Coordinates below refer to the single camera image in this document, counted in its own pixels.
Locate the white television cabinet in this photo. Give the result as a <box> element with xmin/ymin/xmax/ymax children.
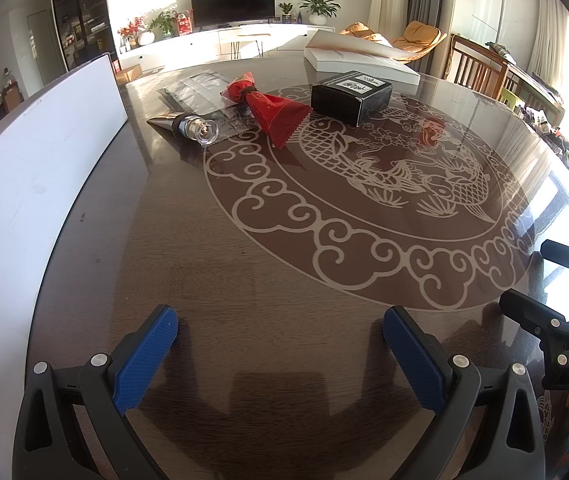
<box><xmin>117</xmin><ymin>22</ymin><xmax>355</xmax><ymax>73</ymax></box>

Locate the pile of assorted clutter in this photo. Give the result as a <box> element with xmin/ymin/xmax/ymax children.
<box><xmin>504</xmin><ymin>42</ymin><xmax>569</xmax><ymax>196</ymax></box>

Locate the wooden chair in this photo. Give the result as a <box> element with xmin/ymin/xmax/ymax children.
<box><xmin>447</xmin><ymin>34</ymin><xmax>525</xmax><ymax>106</ymax></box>

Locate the orange lounge chair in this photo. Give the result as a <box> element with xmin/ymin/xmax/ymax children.
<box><xmin>339</xmin><ymin>20</ymin><xmax>447</xmax><ymax>63</ymax></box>

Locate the large white board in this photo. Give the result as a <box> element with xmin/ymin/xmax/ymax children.
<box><xmin>0</xmin><ymin>52</ymin><xmax>130</xmax><ymax>461</ymax></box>

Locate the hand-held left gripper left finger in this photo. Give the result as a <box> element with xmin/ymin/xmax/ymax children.
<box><xmin>14</xmin><ymin>304</ymin><xmax>180</xmax><ymax>480</ymax></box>

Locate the red triangular packet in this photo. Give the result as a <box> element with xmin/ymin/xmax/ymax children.
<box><xmin>219</xmin><ymin>71</ymin><xmax>313</xmax><ymax>150</ymax></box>

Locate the black television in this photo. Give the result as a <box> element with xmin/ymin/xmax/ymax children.
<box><xmin>189</xmin><ymin>0</ymin><xmax>276</xmax><ymax>28</ymax></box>

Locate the clear plastic bag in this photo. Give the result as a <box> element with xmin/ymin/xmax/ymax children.
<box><xmin>157</xmin><ymin>71</ymin><xmax>255</xmax><ymax>136</ymax></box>

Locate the white door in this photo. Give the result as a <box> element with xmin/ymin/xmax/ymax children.
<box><xmin>27</xmin><ymin>10</ymin><xmax>60</xmax><ymax>88</ymax></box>

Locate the bushy green potted plant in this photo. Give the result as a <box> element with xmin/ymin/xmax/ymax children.
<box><xmin>149</xmin><ymin>10</ymin><xmax>178</xmax><ymax>38</ymax></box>

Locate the dark glass display cabinet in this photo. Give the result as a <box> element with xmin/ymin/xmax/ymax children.
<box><xmin>49</xmin><ymin>0</ymin><xmax>118</xmax><ymax>68</ymax></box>

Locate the white stool with wire legs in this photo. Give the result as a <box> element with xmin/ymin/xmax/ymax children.
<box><xmin>229</xmin><ymin>31</ymin><xmax>270</xmax><ymax>58</ymax></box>

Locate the brown cardboard box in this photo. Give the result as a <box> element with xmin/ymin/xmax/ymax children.
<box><xmin>113</xmin><ymin>64</ymin><xmax>144</xmax><ymax>86</ymax></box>

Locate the white flat cardboard box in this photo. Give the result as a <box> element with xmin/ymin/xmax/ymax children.
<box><xmin>304</xmin><ymin>29</ymin><xmax>421</xmax><ymax>86</ymax></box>

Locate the black box with white labels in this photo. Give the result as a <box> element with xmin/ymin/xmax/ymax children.
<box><xmin>311</xmin><ymin>72</ymin><xmax>393</xmax><ymax>127</ymax></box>

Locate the glass knob bottle stopper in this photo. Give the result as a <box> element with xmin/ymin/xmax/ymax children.
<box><xmin>147</xmin><ymin>114</ymin><xmax>220</xmax><ymax>147</ymax></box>

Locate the large leafy plant white pot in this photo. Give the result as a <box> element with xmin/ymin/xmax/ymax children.
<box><xmin>298</xmin><ymin>0</ymin><xmax>341</xmax><ymax>26</ymax></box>

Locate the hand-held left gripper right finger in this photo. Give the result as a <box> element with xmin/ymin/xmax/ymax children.
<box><xmin>383</xmin><ymin>305</ymin><xmax>547</xmax><ymax>480</ymax></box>

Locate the red flower bouquet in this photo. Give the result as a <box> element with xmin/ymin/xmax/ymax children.
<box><xmin>117</xmin><ymin>17</ymin><xmax>148</xmax><ymax>43</ymax></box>

